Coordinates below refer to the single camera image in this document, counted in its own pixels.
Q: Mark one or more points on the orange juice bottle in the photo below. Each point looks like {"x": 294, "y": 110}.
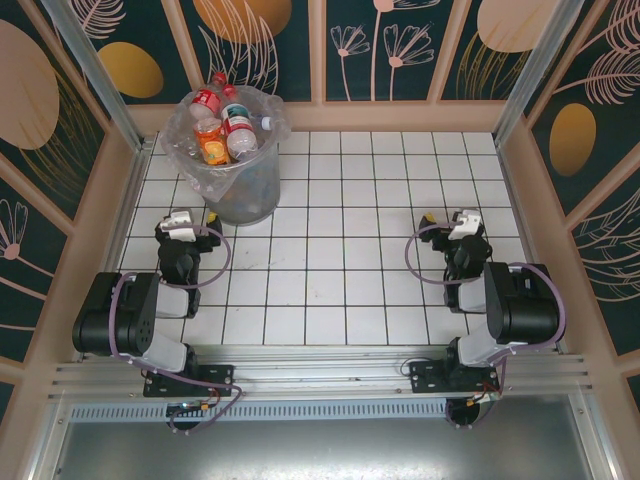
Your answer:
{"x": 212, "y": 147}

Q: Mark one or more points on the water bottle red white label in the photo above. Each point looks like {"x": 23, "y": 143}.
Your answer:
{"x": 240, "y": 125}

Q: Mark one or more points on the clear unlabelled water bottle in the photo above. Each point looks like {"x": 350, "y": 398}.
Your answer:
{"x": 267, "y": 122}

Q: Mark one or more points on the clear cola bottle red label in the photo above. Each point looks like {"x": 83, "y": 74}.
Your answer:
{"x": 205, "y": 100}

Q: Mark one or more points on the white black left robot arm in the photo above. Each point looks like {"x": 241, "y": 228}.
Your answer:
{"x": 115, "y": 320}

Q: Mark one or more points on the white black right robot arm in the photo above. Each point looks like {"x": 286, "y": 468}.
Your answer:
{"x": 525, "y": 310}

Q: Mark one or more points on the grey metal mesh bin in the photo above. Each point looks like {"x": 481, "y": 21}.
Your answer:
{"x": 250, "y": 200}

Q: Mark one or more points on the clear plastic bin liner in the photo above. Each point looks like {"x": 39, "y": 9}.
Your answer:
{"x": 280, "y": 112}

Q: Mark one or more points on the grey metal base panel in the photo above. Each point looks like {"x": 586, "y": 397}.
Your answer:
{"x": 300, "y": 450}

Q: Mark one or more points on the aluminium side rail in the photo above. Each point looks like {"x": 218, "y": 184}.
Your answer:
{"x": 532, "y": 225}
{"x": 115, "y": 225}

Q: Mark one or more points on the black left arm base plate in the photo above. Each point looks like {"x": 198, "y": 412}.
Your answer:
{"x": 220, "y": 380}

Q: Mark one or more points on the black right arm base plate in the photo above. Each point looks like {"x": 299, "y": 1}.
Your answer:
{"x": 425, "y": 380}

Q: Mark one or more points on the aluminium mounting rail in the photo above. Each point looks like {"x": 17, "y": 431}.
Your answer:
{"x": 320, "y": 370}

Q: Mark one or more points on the aluminium corner post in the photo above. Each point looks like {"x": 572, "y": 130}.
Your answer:
{"x": 537, "y": 70}
{"x": 95, "y": 75}

